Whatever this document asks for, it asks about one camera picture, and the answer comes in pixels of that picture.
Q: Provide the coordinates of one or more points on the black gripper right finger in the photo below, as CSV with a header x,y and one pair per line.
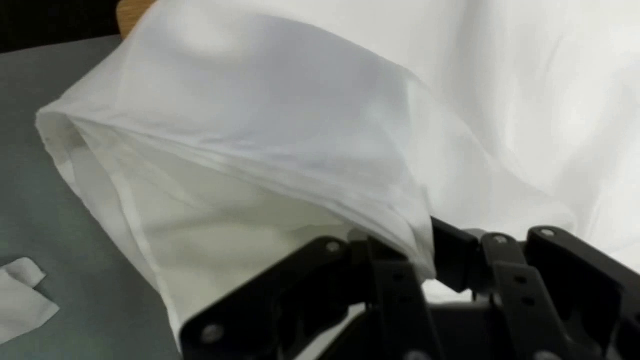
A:
x,y
567,293

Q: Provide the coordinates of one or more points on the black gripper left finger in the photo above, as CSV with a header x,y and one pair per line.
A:
x,y
267,301

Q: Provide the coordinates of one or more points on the white cloth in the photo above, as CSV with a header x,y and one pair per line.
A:
x,y
267,133

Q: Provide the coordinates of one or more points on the teal upholstered chair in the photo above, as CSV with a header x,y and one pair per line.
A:
x,y
87,301

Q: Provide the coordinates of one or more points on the white tissue piece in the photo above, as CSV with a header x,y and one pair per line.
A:
x,y
23,302

